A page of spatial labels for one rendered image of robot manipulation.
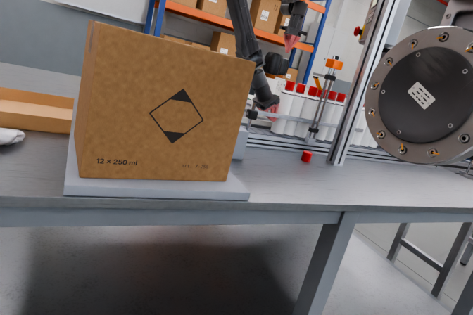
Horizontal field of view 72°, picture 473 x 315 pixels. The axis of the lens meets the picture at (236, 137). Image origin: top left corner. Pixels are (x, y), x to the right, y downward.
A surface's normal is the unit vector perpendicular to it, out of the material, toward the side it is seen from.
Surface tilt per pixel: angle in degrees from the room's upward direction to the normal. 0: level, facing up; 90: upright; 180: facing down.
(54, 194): 0
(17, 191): 0
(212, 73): 90
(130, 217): 90
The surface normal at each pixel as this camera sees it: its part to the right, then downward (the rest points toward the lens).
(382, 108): -0.85, -0.09
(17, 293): 0.24, -0.94
